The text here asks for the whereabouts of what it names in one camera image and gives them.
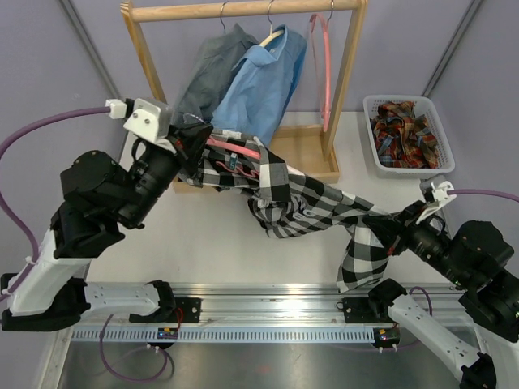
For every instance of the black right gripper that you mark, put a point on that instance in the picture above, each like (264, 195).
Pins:
(393, 228)

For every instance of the black white checkered shirt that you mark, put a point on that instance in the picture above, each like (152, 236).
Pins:
(288, 203)

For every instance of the aluminium mounting rail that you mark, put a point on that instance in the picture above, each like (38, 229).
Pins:
(289, 305)

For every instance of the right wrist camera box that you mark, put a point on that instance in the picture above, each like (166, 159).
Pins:
(437, 194)

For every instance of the grey shirt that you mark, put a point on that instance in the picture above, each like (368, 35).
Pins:
(211, 76)

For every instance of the wooden clothes rack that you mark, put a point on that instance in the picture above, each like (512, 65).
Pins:
(308, 147)

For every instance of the white plastic basket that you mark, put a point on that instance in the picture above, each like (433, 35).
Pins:
(423, 106)

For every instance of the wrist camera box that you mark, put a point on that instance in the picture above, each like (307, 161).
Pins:
(150, 120)
(437, 194)

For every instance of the grey shirt hanger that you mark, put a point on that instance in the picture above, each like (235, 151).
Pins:
(222, 16)

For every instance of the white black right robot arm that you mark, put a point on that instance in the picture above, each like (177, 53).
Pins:
(473, 260)

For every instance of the blue shirt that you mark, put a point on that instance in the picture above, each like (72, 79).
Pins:
(265, 78)

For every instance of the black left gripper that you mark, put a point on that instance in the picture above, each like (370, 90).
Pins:
(189, 139)

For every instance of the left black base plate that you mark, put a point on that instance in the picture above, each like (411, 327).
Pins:
(187, 308)

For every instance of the empty pink hanger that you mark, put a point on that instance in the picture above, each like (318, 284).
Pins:
(323, 64)

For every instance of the pink hanger with chrome hook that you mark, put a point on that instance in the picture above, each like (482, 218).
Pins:
(235, 148)

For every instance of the slotted grey cable duct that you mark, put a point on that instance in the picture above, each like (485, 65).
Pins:
(235, 335)

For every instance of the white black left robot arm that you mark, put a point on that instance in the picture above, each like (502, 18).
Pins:
(100, 197)

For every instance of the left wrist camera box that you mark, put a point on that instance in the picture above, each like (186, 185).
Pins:
(150, 120)

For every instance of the red plaid shirt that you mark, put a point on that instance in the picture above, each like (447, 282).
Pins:
(402, 139)

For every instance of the wooden hanger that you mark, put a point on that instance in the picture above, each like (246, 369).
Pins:
(273, 33)

